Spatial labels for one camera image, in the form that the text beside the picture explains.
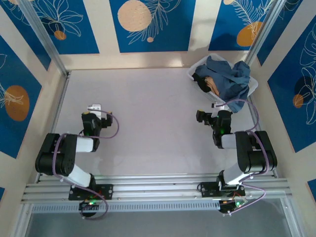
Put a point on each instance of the aluminium frame post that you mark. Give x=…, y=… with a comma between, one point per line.
x=261, y=32
x=44, y=34

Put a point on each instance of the blue t-shirt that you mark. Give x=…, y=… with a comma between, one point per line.
x=232, y=79

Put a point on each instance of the aluminium side rail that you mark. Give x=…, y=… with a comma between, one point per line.
x=60, y=103
x=259, y=123

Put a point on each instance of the tan t-shirt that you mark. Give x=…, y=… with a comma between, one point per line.
x=212, y=86

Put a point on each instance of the circuit board with green light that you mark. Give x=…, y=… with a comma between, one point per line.
x=90, y=203
x=237, y=203

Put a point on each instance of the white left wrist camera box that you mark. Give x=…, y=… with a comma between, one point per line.
x=94, y=108

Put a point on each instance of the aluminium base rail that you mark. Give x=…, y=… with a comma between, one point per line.
x=153, y=187

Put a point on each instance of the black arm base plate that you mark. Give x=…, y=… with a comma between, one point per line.
x=208, y=188
x=106, y=191

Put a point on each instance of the white plastic laundry basket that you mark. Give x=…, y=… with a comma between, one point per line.
x=198, y=64

